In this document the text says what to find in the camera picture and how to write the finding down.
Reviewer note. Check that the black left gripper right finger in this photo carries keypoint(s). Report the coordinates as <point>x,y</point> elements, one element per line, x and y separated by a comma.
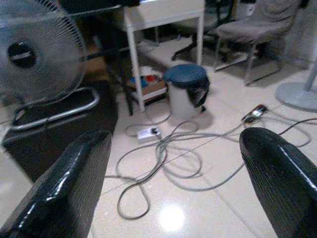
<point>284,178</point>

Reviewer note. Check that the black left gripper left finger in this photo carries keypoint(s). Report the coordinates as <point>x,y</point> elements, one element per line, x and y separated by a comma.
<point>62,188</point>

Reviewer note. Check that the small black floor device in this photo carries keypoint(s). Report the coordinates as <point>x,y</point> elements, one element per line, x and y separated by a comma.
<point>257,112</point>

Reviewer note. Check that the grey floor fan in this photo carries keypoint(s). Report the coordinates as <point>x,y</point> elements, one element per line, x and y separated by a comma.
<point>22,54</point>

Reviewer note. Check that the black box cabinet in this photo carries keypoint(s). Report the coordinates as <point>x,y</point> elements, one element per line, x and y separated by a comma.
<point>49,148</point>

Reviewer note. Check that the grey round stand base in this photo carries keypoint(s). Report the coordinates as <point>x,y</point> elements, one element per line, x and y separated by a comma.
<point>294,95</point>

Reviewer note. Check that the white power strip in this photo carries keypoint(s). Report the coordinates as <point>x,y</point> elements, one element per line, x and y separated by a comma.
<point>146,134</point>

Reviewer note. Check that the white bin blue lid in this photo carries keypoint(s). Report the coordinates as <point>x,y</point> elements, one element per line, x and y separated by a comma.
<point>180,99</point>

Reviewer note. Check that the cardboard box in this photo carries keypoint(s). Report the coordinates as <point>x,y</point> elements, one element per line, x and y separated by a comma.
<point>153,89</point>

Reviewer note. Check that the grey upholstered chair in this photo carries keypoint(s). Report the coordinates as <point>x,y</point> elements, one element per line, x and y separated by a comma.
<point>252,29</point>

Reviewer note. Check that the white table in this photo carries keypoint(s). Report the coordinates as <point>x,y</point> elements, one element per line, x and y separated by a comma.
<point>163,12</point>

